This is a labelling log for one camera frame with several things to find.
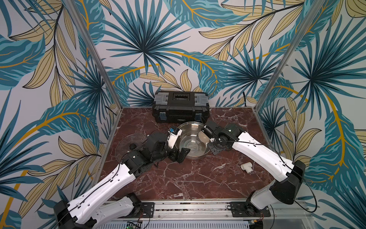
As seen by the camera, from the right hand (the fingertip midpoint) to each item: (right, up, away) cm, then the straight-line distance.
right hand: (216, 145), depth 76 cm
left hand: (-18, 0, -7) cm, 20 cm away
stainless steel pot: (-14, +1, +21) cm, 25 cm away
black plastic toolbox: (-20, +23, +21) cm, 37 cm away
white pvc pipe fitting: (+21, -14, +9) cm, 27 cm away
